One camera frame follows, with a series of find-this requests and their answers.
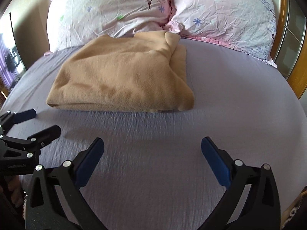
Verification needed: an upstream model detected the tan fleece garment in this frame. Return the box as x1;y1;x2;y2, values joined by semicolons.
46;31;195;112

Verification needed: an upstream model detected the person's left hand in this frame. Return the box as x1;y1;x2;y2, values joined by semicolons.
1;175;24;208

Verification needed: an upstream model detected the black flat television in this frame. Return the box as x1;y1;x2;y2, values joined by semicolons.
0;13;26;91

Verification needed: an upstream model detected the lilac bed sheet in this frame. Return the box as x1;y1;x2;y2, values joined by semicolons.
1;39;306;229

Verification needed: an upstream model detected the white floral pillow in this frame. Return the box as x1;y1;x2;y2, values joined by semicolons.
46;0;171;53

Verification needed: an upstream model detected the pink floral pillow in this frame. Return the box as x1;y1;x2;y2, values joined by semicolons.
164;0;277;67

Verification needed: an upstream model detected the orange wooden headboard frame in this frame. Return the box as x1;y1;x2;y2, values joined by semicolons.
271;0;306;99

